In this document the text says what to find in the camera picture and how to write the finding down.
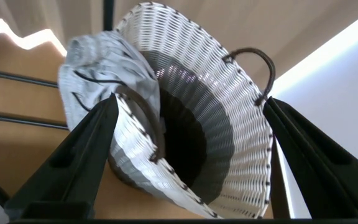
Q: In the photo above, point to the pale grey shorts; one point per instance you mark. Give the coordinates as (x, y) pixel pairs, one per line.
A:
(104, 62)

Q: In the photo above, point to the white laundry basket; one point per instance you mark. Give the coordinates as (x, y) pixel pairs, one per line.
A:
(244, 140)

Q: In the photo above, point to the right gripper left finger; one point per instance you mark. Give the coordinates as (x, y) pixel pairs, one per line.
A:
(73, 174)

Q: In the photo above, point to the black clothes rack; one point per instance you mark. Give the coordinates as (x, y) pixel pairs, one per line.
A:
(108, 15)

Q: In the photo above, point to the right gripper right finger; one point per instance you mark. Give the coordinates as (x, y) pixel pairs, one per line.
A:
(328, 177)

